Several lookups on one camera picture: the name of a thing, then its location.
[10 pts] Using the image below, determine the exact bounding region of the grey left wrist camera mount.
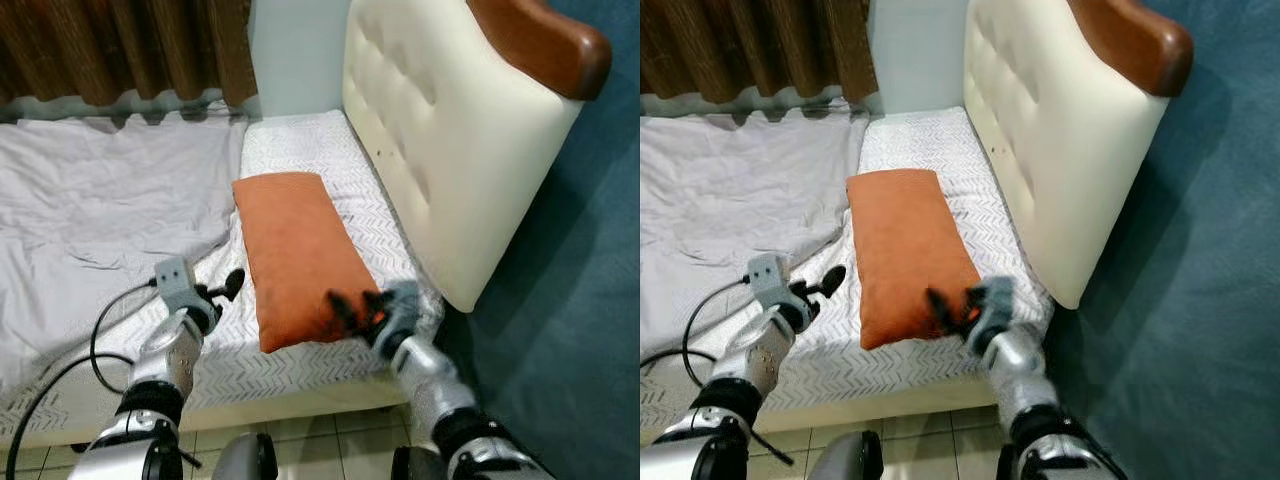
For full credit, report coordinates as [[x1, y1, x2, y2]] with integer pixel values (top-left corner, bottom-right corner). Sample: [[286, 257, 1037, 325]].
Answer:
[[747, 253, 792, 307], [153, 257, 200, 314]]

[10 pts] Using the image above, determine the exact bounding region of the brown pleated curtain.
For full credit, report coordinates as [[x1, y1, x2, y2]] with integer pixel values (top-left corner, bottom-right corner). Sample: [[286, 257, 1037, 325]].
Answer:
[[640, 0, 881, 107], [0, 0, 259, 109]]

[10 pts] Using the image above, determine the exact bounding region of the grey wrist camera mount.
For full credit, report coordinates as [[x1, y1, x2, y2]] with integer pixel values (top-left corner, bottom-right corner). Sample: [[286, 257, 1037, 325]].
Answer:
[[747, 253, 792, 307], [380, 282, 424, 347], [153, 257, 200, 314], [975, 278, 1017, 347]]

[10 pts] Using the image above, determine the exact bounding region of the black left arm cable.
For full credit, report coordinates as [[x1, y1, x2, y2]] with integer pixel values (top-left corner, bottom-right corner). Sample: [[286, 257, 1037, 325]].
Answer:
[[640, 276, 753, 393], [5, 280, 159, 480]]

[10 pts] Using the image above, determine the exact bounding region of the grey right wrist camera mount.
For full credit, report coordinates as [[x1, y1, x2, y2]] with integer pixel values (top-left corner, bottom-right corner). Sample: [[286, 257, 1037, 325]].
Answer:
[[975, 278, 1017, 347], [380, 282, 424, 347]]

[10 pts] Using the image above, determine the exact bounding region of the light grey blanket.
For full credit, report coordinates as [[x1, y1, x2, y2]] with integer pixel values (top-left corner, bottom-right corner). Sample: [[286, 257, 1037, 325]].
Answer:
[[0, 112, 250, 401], [640, 110, 869, 387]]

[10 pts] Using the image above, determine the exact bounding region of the white chevron pattern mattress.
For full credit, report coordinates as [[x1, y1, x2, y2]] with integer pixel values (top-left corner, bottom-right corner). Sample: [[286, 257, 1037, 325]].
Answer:
[[0, 108, 448, 448], [640, 105, 1056, 437]]

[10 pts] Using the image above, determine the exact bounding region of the orange rectangular pillow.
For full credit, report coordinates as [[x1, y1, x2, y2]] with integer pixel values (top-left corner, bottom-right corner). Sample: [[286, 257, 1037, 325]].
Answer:
[[232, 172, 387, 354], [846, 168, 987, 351]]

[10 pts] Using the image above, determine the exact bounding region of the cream padded bed headboard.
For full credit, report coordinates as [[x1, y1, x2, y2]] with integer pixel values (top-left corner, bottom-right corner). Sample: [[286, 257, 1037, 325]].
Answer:
[[342, 0, 613, 314], [963, 0, 1195, 311]]

